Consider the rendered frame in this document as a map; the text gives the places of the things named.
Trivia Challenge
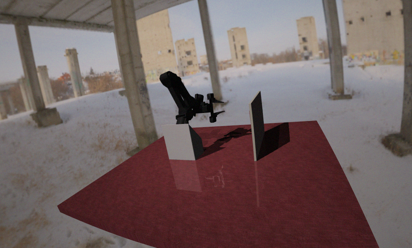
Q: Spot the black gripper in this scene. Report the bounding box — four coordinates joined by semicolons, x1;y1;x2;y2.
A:
200;93;225;123

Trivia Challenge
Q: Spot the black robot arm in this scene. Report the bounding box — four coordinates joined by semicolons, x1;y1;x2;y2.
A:
159;71;208;124

